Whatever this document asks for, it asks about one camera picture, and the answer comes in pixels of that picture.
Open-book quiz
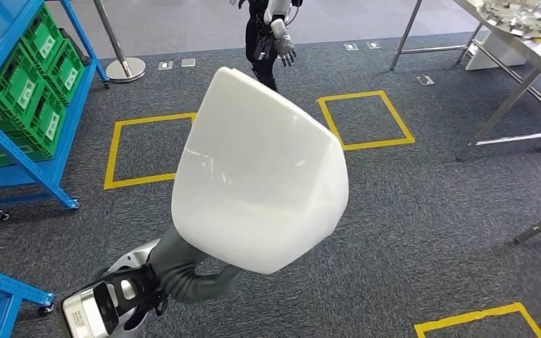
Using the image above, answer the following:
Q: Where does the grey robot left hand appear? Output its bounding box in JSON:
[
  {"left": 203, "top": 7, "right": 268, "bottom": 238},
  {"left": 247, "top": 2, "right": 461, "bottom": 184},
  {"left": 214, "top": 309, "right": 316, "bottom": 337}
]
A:
[{"left": 148, "top": 225, "right": 245, "bottom": 305}]

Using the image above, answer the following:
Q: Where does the standing robot's grey hand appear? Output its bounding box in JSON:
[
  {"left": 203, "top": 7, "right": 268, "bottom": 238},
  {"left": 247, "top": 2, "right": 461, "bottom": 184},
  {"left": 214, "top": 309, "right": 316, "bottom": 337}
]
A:
[{"left": 274, "top": 35, "right": 298, "bottom": 68}]

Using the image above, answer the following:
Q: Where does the white curved plastic part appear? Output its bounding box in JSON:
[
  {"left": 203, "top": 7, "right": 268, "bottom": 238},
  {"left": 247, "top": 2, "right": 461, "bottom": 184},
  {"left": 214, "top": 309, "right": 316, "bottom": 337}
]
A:
[{"left": 170, "top": 66, "right": 350, "bottom": 275}]

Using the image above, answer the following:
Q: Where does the standing humanoid robot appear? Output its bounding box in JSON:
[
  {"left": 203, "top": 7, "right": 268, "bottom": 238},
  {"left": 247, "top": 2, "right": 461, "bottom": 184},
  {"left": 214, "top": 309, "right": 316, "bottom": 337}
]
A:
[{"left": 230, "top": 0, "right": 305, "bottom": 93}]

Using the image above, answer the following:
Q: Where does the chrome stanchion with round base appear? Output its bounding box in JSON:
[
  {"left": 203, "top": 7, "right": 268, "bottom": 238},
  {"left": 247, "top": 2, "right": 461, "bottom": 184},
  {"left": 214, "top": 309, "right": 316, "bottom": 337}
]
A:
[{"left": 92, "top": 0, "right": 147, "bottom": 85}]

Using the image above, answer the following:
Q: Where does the silver wheel hubcap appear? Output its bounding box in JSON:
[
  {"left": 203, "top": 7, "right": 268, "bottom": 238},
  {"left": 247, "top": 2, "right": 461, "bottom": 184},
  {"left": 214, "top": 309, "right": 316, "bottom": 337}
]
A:
[{"left": 475, "top": 0, "right": 541, "bottom": 39}]

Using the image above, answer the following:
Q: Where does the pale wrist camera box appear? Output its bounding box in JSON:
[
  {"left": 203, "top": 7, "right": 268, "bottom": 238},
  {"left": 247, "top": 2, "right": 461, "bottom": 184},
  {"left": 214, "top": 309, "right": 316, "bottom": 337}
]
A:
[{"left": 61, "top": 282, "right": 120, "bottom": 338}]

